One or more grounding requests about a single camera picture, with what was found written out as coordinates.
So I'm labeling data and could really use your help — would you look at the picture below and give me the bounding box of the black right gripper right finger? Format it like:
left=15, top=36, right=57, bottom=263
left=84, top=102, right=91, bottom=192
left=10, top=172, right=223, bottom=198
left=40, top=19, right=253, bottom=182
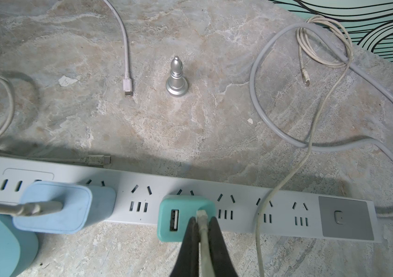
left=208, top=217, right=238, bottom=277

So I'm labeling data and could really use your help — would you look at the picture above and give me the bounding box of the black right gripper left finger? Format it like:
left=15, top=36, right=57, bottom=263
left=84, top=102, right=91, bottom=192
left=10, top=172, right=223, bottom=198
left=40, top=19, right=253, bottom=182
left=170, top=217, right=199, bottom=277

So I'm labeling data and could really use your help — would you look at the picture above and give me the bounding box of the teal dual-port wall charger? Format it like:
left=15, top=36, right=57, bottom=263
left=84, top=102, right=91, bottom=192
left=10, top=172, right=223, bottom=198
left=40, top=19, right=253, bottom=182
left=157, top=195, right=217, bottom=242

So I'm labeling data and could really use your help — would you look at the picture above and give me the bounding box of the blue USB wall charger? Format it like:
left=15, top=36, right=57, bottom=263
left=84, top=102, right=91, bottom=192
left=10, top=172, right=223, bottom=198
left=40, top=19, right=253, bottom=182
left=13, top=181, right=116, bottom=234

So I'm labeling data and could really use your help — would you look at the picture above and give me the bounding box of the yellowed white charger cable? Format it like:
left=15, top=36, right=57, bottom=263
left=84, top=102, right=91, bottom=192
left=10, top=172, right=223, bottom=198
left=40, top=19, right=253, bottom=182
left=196, top=15, right=353, bottom=277

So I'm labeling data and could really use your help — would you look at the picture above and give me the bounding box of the white power strip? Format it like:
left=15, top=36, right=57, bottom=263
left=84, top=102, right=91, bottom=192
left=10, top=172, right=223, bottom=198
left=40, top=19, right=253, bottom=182
left=0, top=157, right=381, bottom=242

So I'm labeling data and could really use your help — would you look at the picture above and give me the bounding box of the blue earbud case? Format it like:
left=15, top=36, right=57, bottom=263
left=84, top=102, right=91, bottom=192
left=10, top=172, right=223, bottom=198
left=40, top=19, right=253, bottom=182
left=0, top=215, right=39, bottom=277

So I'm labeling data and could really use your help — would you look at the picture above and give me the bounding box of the lilac coiled charging cable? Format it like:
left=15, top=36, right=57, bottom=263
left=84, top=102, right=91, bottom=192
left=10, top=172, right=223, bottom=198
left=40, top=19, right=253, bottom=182
left=102, top=0, right=134, bottom=98

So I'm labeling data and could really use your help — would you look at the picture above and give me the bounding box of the grey power strip cord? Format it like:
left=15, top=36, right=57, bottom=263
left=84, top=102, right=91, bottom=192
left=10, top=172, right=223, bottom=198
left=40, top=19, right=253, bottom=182
left=249, top=22, right=393, bottom=219

